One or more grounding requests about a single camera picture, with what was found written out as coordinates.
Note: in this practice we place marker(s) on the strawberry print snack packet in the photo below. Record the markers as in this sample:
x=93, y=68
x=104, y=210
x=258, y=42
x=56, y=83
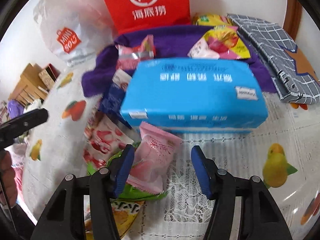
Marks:
x=107, y=140

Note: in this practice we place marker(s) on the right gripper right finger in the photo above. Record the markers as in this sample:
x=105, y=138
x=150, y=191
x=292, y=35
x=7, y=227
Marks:
x=217, y=185

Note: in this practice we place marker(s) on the purple towel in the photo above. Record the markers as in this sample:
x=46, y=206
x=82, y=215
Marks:
x=171, y=41

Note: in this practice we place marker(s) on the pink white slim packet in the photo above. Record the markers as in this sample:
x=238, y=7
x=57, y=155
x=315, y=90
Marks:
x=121, y=79

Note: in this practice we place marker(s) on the dark blue snack packet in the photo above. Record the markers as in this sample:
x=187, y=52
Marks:
x=111, y=103

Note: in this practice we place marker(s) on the yellow snack bag at back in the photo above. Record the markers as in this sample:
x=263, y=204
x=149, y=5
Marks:
x=211, y=20

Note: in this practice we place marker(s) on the blue tissue pack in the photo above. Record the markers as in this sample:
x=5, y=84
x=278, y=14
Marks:
x=184, y=95

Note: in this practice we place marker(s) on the wooden stool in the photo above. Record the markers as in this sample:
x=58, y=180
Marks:
x=30, y=87

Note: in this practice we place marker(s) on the brown wooden door frame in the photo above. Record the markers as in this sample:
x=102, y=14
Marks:
x=292, y=18

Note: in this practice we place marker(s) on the grey checked fabric pouch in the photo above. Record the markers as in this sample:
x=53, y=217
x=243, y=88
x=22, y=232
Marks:
x=292, y=74

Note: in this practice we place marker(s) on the pale pink snack packet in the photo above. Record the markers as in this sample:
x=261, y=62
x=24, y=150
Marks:
x=201, y=50

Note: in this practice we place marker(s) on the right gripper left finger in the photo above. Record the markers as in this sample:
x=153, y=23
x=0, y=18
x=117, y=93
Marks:
x=105, y=185

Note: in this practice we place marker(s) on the pink yellow snack packet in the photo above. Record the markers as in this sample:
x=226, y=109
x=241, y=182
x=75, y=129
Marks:
x=225, y=41

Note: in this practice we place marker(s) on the white plastic shopping bag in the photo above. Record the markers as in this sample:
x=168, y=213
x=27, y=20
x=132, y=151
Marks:
x=72, y=29

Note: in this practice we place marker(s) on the red paper bag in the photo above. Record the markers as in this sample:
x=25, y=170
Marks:
x=134, y=15

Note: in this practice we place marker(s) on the pink peach snack packet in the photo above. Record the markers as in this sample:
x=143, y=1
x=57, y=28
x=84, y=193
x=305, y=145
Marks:
x=152, y=158

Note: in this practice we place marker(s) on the green snack packet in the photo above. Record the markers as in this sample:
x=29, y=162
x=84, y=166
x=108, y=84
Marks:
x=129, y=192

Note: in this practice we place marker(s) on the pink silver candy packet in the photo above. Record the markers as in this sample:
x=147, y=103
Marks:
x=129, y=58

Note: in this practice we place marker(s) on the yellow cracker snack packet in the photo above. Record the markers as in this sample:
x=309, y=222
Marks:
x=124, y=213

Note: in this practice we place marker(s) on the left hand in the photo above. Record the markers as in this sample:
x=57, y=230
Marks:
x=8, y=177

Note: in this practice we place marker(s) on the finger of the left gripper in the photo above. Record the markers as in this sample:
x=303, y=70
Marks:
x=14, y=128

